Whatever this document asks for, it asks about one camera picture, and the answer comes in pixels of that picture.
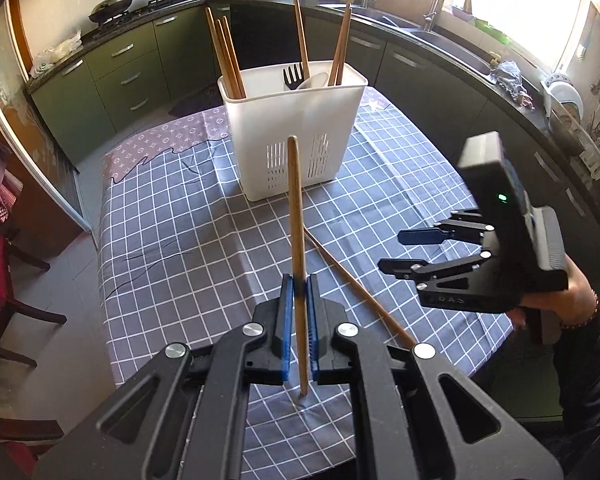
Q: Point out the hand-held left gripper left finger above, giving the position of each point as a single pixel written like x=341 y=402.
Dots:
x=286 y=330

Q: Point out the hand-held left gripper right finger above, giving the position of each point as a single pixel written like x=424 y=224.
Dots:
x=315 y=330

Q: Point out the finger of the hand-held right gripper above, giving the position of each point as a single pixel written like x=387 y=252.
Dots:
x=405 y=267
x=420 y=236

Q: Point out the light wooden chopstick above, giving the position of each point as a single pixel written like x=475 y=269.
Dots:
x=357 y=286
x=301 y=35
x=296 y=210
x=211 y=20

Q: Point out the white plastic utensil holder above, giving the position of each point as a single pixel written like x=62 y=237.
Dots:
x=290 y=125

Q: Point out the dark brown wooden chopstick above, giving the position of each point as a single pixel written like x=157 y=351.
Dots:
x=339 y=45
x=345 y=40

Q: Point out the person's right hand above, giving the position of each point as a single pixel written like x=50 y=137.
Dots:
x=577 y=300

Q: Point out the blue checked tablecloth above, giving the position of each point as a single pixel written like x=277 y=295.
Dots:
x=205 y=240

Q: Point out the black kitchen countertop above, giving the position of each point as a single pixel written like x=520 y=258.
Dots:
x=530 y=120

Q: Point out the white dish rack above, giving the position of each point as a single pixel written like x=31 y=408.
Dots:
x=567 y=105

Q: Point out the crumpled dish cloth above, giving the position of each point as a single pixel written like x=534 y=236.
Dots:
x=512 y=80

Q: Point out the white plastic spoon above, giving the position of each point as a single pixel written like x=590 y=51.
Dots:
x=314 y=81

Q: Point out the black plastic fork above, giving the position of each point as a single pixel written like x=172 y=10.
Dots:
x=292 y=77

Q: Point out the mauve patterned tablecloth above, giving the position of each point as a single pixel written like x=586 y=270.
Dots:
x=155 y=140

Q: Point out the bright kitchen window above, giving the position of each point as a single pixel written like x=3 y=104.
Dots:
x=520 y=5

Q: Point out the red cushioned wooden chair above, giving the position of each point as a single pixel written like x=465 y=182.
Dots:
x=10 y=280
x=15 y=430

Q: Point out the green kitchen cabinets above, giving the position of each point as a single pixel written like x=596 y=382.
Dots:
x=130 y=67

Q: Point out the gas stove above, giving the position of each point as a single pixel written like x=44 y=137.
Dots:
x=145 y=10

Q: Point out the white plastic bag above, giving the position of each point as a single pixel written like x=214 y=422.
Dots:
x=55 y=55

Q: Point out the black wok with lid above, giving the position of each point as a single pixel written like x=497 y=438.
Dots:
x=111 y=7

